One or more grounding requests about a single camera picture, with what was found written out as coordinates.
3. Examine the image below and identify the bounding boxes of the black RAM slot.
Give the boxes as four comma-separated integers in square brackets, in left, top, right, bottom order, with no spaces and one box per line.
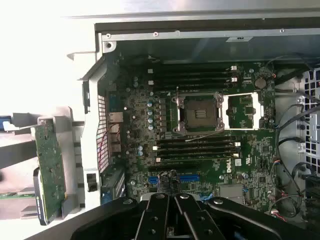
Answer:
[147,69,238,77]
[147,79,238,89]
[152,143,241,151]
[156,137,241,145]
[152,76,238,83]
[152,64,238,71]
[154,155,241,163]
[156,149,241,158]

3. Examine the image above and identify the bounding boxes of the green RAM stick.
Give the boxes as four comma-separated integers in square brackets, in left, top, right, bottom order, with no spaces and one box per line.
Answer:
[0,191,36,200]

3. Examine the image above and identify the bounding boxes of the perforated metal disk bay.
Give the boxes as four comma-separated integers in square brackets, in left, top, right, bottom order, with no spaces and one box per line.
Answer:
[296,67,320,166]

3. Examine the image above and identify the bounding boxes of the CPU socket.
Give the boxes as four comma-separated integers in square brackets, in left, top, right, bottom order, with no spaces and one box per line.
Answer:
[174,91,225,133]

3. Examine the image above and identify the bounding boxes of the silver chipset heat sink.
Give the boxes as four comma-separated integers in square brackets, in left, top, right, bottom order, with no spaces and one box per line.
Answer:
[219,184,245,204]

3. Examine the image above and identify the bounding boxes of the blue expansion slot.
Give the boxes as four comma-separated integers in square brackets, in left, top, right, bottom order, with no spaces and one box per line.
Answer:
[148,174,201,184]

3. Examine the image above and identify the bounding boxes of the open black PC case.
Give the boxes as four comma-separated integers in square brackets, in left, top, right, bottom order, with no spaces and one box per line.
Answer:
[65,7,320,240]

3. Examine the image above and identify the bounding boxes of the green motherboard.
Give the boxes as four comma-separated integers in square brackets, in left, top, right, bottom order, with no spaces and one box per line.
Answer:
[99,53,280,218]

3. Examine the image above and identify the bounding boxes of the silver socket cover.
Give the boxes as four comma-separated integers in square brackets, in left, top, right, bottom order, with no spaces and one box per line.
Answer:
[221,91,265,131]

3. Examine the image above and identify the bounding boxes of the grey parts rack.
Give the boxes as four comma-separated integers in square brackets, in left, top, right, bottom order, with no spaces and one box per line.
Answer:
[0,106,87,221]

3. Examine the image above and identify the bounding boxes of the round coin battery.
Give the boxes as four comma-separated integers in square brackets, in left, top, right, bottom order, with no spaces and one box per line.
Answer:
[254,76,267,89]

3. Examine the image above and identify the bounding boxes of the hard disk blue carrier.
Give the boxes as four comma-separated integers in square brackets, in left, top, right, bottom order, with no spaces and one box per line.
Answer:
[0,115,13,133]

